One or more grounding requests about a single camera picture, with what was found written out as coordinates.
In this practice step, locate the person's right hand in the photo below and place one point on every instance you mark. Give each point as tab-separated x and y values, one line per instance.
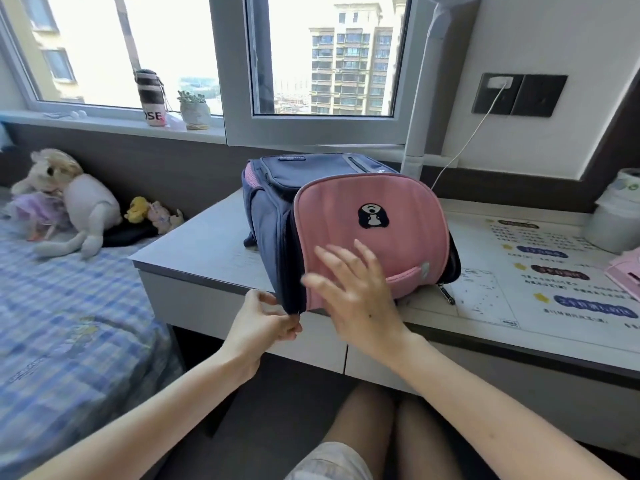
365	309

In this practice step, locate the person's left hand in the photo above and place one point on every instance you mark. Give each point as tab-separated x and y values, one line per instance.
255	329

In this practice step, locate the pink and navy backpack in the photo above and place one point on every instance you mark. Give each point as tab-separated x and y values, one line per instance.
400	229

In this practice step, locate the person's left forearm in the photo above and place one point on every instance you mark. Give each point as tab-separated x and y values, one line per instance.
140	429

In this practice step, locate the person's right forearm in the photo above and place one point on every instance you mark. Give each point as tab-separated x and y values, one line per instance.
500	424

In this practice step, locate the person's left leg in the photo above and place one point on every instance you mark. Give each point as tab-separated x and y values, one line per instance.
362	419

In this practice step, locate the person's leg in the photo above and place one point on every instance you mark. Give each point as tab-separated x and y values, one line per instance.
430	444
362	419

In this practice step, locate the person's right leg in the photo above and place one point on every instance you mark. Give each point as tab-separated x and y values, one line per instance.
430	444

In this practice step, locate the printed desk mat with map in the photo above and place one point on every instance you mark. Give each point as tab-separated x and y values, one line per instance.
500	304

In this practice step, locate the pink plush toy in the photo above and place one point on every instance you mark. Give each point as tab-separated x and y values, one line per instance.
162	217

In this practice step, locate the white shorts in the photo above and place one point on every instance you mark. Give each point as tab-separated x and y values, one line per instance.
330	462

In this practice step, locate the black cushion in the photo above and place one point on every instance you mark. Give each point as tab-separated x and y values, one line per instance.
125	237

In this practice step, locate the yellow plush toy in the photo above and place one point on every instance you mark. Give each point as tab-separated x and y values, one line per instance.
136	210

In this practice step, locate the white framed window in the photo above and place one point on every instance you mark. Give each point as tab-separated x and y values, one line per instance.
320	129

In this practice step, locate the white plush toy cream head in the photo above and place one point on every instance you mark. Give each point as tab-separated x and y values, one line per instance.
92	204

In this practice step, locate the white desk lamp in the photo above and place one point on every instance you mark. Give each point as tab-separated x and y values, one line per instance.
425	94

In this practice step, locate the potted succulent plant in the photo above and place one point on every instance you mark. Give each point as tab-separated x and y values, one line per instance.
195	112

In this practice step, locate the purple dress doll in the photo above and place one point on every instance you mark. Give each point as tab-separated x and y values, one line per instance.
40	209

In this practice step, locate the striped water bottle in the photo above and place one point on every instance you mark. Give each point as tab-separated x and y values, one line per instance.
151	99

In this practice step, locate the grey bin with white liner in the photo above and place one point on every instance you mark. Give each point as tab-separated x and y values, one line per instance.
610	229

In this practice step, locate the pink cardboard organizer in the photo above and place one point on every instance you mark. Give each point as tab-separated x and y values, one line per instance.
625	274

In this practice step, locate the white charger plug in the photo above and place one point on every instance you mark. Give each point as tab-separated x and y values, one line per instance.
500	82

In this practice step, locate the dark wooden shelf unit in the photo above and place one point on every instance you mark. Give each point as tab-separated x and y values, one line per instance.
620	144

